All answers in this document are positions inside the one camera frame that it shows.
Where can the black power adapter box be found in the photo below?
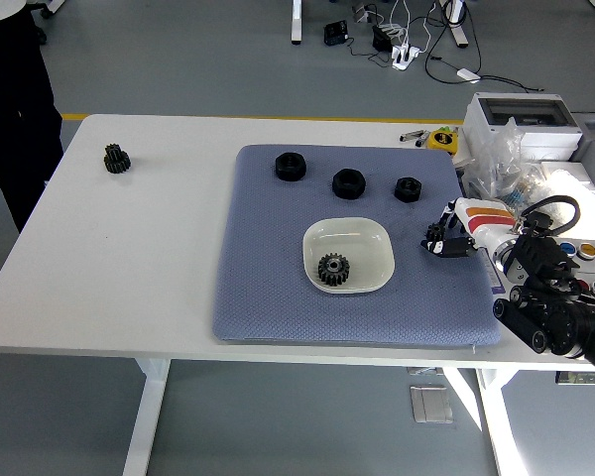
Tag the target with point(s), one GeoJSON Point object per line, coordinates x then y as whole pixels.
{"type": "Point", "coordinates": [336, 33]}

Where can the large black hex nut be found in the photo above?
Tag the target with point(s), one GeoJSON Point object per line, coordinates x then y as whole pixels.
{"type": "Point", "coordinates": [290, 167]}
{"type": "Point", "coordinates": [349, 184]}

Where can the yellow tape measure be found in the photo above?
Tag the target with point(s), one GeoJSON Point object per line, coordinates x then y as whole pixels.
{"type": "Point", "coordinates": [443, 140]}

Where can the clear plastic bag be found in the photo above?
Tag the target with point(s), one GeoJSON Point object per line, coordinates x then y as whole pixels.
{"type": "Point", "coordinates": [501, 154]}

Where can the white desk leg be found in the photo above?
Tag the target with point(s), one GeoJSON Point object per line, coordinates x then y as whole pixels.
{"type": "Point", "coordinates": [297, 22]}
{"type": "Point", "coordinates": [457, 27]}

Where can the small black hex nut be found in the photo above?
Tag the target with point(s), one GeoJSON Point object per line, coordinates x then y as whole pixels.
{"type": "Point", "coordinates": [407, 190]}

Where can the small black gear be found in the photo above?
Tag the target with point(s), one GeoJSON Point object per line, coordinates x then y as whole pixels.
{"type": "Point", "coordinates": [433, 232]}

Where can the white power adapter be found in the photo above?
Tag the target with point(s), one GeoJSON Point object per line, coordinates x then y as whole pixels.
{"type": "Point", "coordinates": [468, 74]}

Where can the black double gear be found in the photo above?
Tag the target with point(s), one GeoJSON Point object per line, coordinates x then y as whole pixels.
{"type": "Point", "coordinates": [116, 159]}

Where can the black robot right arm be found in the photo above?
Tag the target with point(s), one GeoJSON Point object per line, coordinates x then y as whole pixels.
{"type": "Point", "coordinates": [550, 317]}

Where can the white square dish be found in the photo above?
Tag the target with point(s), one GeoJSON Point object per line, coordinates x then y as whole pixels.
{"type": "Point", "coordinates": [357, 238]}

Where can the white electrical enclosure box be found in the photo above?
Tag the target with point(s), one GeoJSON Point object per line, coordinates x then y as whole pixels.
{"type": "Point", "coordinates": [550, 136]}

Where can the white power strip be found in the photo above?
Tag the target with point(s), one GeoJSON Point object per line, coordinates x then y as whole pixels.
{"type": "Point", "coordinates": [402, 57]}

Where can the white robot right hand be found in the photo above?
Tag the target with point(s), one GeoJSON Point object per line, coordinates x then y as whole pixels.
{"type": "Point", "coordinates": [486, 218]}

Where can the large black gear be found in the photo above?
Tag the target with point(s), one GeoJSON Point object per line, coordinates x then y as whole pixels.
{"type": "Point", "coordinates": [327, 273]}

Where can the black charger block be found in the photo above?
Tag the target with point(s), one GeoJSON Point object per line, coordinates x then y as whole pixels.
{"type": "Point", "coordinates": [382, 38]}

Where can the person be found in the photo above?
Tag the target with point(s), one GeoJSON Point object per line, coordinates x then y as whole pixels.
{"type": "Point", "coordinates": [10, 99]}

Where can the blue-grey textured mat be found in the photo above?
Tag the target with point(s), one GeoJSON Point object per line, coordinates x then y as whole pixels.
{"type": "Point", "coordinates": [268, 297]}

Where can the silver metal clip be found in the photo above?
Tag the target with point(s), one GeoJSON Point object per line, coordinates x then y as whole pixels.
{"type": "Point", "coordinates": [411, 135]}

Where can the white table leg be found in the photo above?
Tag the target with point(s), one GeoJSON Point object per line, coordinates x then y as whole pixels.
{"type": "Point", "coordinates": [146, 421]}
{"type": "Point", "coordinates": [506, 436]}

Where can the grey floor socket cover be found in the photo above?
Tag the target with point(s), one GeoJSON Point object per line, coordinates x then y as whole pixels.
{"type": "Point", "coordinates": [430, 402]}

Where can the black office chair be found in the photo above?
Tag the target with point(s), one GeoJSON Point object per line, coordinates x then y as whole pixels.
{"type": "Point", "coordinates": [40, 35]}

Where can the small black-tipped metal tool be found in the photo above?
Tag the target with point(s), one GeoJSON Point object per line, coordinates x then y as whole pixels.
{"type": "Point", "coordinates": [420, 141]}

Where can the black desk control panel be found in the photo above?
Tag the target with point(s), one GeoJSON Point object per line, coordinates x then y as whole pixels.
{"type": "Point", "coordinates": [572, 378]}

